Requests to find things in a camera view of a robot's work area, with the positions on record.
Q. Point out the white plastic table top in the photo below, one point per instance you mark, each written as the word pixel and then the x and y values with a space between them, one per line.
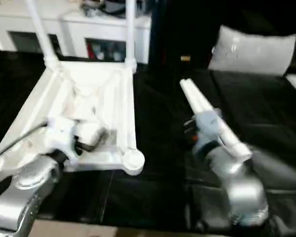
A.
pixel 123 113

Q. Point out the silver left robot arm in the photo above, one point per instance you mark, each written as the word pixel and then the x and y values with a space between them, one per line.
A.
pixel 24 192

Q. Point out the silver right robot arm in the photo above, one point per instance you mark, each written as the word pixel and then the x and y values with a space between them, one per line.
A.
pixel 237 187

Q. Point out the black cabinet with gold label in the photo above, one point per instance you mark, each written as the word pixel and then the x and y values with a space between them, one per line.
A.
pixel 187 29

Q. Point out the grey cushion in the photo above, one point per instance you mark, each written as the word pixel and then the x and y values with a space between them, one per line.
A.
pixel 251 52

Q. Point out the white glass-door cabinet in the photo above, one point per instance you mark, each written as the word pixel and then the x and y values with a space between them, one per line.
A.
pixel 69 27

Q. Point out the dark round appliance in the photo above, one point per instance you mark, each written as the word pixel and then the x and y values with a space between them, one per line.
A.
pixel 106 6

